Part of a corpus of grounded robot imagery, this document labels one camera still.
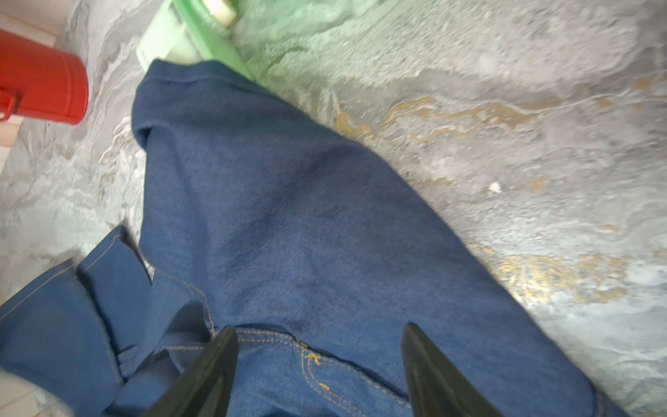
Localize small white grey box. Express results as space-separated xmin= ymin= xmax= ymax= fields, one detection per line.
xmin=203 ymin=0 xmax=237 ymax=28

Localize red pencil cup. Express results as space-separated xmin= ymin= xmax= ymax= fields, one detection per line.
xmin=1 ymin=31 xmax=89 ymax=125

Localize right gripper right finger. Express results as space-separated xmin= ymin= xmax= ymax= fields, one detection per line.
xmin=401 ymin=322 xmax=501 ymax=417

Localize green plastic basket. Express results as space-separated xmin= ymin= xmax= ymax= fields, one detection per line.
xmin=137 ymin=0 xmax=254 ymax=80

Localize dark blue denim trousers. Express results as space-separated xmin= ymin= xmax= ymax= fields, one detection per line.
xmin=1 ymin=61 xmax=623 ymax=416

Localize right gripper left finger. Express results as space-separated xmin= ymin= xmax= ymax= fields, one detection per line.
xmin=142 ymin=327 xmax=239 ymax=417

